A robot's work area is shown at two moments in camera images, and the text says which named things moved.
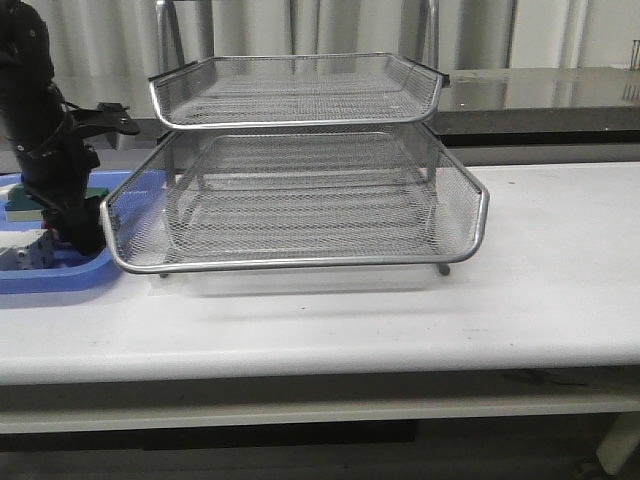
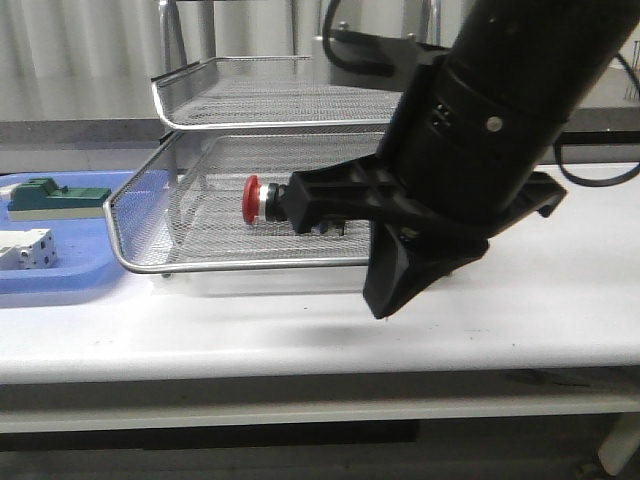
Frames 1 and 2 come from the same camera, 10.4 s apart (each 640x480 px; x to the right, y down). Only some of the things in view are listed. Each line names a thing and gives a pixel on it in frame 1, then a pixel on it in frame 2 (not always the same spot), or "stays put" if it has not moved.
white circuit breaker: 27,249 stays put
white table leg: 619,442 stays put
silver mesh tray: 231,198 stays put
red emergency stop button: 51,230 → 268,202
